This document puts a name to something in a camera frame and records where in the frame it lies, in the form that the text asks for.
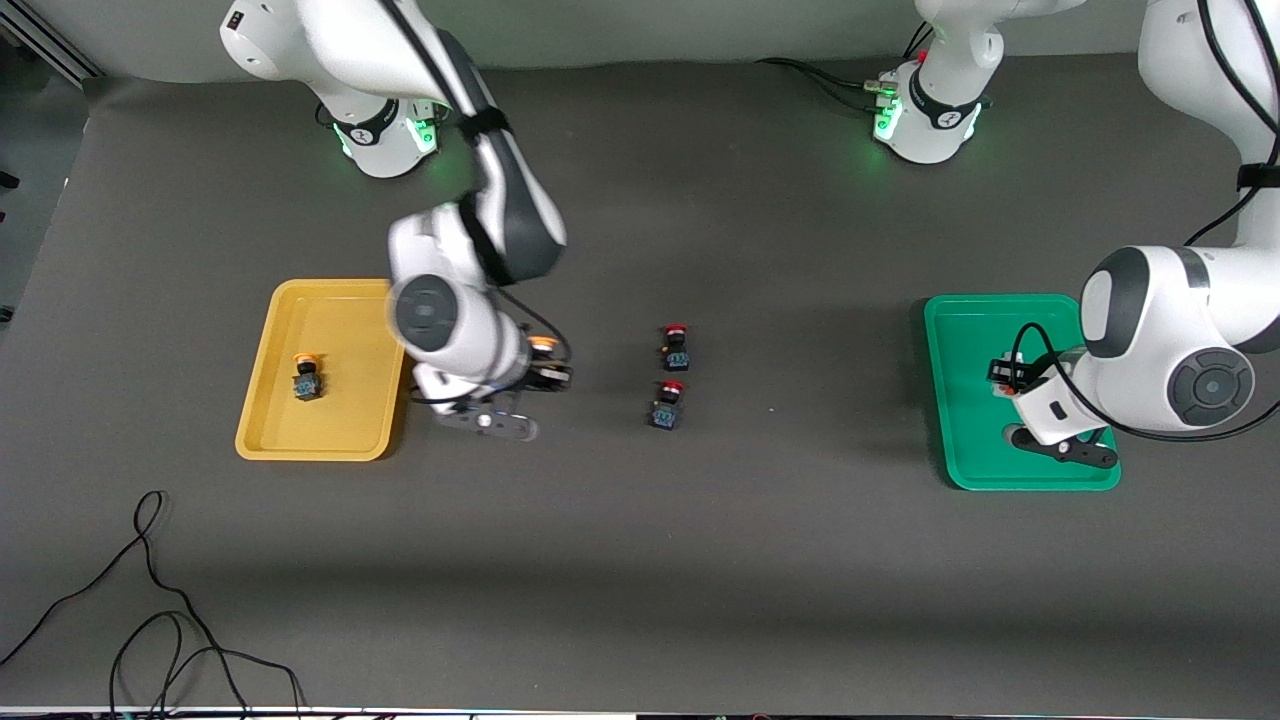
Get green plastic tray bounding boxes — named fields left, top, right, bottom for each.
left=922, top=293, right=1123, bottom=493

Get yellow plastic tray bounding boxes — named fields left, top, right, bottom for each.
left=235, top=278, right=416, bottom=463

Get dark grey table mat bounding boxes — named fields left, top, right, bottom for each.
left=0, top=50, right=1280, bottom=716

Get thin black loose cable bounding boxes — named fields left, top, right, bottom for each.
left=0, top=489, right=306, bottom=720

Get black left arm base cables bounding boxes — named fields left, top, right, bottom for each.
left=755, top=22, right=936, bottom=113

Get aluminium frame rail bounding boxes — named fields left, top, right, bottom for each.
left=0, top=18, right=103, bottom=83

